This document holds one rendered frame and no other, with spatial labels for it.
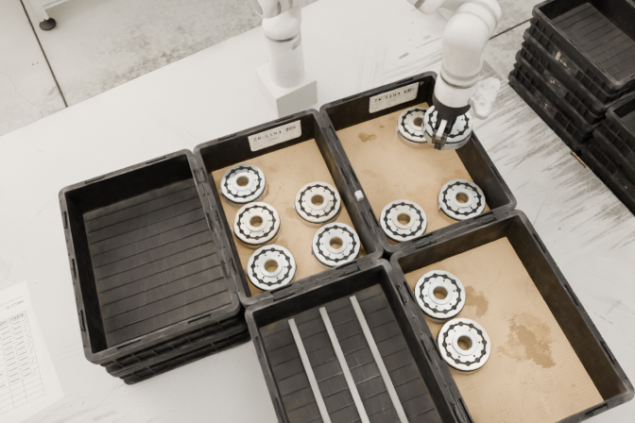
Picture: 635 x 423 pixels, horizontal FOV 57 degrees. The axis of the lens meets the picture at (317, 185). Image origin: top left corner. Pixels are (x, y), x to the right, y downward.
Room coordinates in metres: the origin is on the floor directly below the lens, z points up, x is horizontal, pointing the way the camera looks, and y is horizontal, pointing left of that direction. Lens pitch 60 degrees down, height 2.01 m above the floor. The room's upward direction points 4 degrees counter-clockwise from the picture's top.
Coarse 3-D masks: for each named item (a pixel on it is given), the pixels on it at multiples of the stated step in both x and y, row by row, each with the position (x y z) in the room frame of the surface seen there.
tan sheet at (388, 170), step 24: (384, 120) 0.86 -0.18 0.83; (360, 144) 0.79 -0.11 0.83; (384, 144) 0.78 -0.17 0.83; (360, 168) 0.72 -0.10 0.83; (384, 168) 0.72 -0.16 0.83; (408, 168) 0.71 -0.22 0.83; (432, 168) 0.71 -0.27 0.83; (456, 168) 0.70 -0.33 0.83; (384, 192) 0.65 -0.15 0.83; (408, 192) 0.65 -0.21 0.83; (432, 192) 0.64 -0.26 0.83; (432, 216) 0.58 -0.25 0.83
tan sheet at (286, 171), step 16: (304, 144) 0.80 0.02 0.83; (256, 160) 0.77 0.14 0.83; (272, 160) 0.76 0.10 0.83; (288, 160) 0.76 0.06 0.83; (304, 160) 0.76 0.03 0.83; (320, 160) 0.75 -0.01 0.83; (272, 176) 0.72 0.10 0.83; (288, 176) 0.72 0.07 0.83; (304, 176) 0.71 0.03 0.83; (320, 176) 0.71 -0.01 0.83; (272, 192) 0.68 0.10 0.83; (288, 192) 0.67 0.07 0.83; (224, 208) 0.64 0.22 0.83; (288, 208) 0.63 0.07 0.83; (256, 224) 0.60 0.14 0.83; (288, 224) 0.59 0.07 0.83; (288, 240) 0.55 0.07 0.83; (304, 240) 0.55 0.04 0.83; (240, 256) 0.52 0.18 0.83; (304, 256) 0.51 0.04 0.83; (304, 272) 0.47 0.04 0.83
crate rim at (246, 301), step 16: (304, 112) 0.82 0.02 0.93; (256, 128) 0.79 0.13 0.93; (320, 128) 0.77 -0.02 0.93; (208, 144) 0.75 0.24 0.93; (336, 160) 0.69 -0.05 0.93; (208, 192) 0.63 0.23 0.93; (352, 192) 0.60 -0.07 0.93; (368, 224) 0.53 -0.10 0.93; (224, 240) 0.51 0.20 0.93; (368, 256) 0.46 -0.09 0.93; (320, 272) 0.43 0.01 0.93; (336, 272) 0.43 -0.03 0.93; (240, 288) 0.41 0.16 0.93; (288, 288) 0.40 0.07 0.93
